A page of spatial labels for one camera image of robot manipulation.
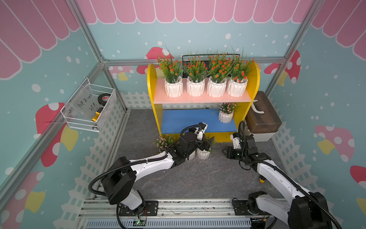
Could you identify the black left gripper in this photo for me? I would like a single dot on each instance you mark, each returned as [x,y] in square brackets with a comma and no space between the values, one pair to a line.
[203,147]

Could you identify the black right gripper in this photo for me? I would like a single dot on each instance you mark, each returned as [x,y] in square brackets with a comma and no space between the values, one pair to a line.
[229,151]

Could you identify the pink flower pot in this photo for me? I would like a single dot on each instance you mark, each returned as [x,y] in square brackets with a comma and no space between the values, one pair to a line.
[226,112]
[164,142]
[192,155]
[204,150]

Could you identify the orange flower pot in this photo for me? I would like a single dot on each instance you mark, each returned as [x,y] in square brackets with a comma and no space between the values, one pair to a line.
[239,75]
[196,72]
[218,72]
[172,70]

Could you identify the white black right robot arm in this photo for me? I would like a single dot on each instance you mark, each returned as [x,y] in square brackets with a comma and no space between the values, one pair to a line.
[302,209]

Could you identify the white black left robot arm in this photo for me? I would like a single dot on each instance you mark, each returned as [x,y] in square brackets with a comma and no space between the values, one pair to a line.
[117,182]

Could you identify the yellow pink blue wooden rack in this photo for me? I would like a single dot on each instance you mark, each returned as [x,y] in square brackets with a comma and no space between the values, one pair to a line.
[173,121]

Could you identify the yellow black screwdriver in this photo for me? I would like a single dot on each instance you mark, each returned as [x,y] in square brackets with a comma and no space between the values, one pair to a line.
[262,179]

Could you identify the white box with brown lid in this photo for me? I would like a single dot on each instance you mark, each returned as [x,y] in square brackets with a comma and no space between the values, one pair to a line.
[262,121]

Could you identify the black tape roll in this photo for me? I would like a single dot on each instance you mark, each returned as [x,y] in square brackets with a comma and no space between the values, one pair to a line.
[103,98]

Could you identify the yellow utility knife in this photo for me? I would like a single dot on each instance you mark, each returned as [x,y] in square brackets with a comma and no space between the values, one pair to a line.
[97,114]

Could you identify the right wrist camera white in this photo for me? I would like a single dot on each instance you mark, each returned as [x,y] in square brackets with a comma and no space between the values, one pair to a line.
[235,137]

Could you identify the clear wall-mounted wire basket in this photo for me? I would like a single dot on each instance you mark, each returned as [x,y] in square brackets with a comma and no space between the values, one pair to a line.
[80,109]

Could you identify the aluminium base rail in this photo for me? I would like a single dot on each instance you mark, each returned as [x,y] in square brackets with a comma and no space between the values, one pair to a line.
[221,213]

